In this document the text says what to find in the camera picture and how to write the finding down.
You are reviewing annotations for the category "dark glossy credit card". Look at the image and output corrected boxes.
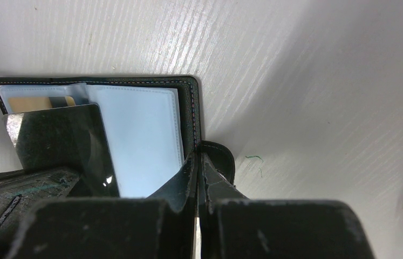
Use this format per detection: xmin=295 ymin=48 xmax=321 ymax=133
xmin=3 ymin=104 xmax=119 ymax=197

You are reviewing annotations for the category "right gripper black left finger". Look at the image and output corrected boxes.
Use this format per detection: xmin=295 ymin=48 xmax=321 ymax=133
xmin=7 ymin=153 xmax=198 ymax=258

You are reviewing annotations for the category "gold credit card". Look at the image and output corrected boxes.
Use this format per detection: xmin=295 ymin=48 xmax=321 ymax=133
xmin=8 ymin=96 xmax=76 ymax=113

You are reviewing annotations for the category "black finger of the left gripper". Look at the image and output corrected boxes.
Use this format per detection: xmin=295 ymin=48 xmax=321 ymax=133
xmin=0 ymin=167 xmax=80 ymax=258

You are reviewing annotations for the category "black leather card holder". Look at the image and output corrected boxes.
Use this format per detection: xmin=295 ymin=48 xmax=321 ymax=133
xmin=0 ymin=76 xmax=235 ymax=197

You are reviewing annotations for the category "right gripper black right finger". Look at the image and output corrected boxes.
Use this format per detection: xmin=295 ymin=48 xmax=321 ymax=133
xmin=199 ymin=154 xmax=374 ymax=258

